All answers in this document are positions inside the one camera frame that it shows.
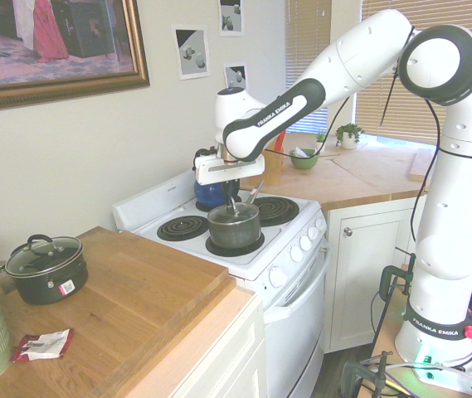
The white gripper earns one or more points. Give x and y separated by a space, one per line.
227 170

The glass saucepan lid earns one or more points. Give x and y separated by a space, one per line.
223 215

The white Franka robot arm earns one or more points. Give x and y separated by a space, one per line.
447 207

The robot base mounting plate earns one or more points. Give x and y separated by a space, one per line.
439 379

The plant in white pot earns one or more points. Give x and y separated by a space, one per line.
348 139

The glass stock pot lid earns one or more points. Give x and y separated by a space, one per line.
45 257

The black stock pot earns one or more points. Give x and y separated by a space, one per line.
49 290

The small coil burner under kettle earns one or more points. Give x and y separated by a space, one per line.
202 206

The dark green saucepan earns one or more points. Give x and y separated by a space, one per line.
231 236

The wooden knife block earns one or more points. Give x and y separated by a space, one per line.
275 170

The large coil burner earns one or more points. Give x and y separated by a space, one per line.
279 209

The small coil burner under saucepan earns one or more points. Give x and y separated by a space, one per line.
258 248

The small bare coil burner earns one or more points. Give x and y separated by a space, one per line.
181 228

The green ceramic bowl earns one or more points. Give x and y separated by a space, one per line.
304 162

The white paper in bowl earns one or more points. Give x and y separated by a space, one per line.
301 152

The white burner knob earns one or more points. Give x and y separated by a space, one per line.
314 233
320 224
296 253
305 242

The white oven knob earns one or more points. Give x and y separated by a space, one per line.
278 277

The tiny potted plant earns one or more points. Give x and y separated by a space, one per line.
321 143

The round metal cabinet knob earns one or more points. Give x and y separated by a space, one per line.
348 231

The white electric stove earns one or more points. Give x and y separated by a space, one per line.
293 331

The white door cabinet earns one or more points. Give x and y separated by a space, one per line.
368 282

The white drawer cabinet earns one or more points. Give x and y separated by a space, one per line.
219 356

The narrow wooden window blind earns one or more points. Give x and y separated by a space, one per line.
308 41

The black C clamp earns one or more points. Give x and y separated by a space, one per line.
387 278
353 373

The light wooden board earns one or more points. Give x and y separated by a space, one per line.
422 166

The gold framed painting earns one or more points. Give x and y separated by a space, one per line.
53 37

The red white packet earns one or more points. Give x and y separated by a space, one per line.
40 344

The wide wooden window blind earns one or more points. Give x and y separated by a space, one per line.
434 12

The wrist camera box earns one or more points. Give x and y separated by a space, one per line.
203 157

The large grey wall photo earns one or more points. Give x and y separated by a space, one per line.
191 51

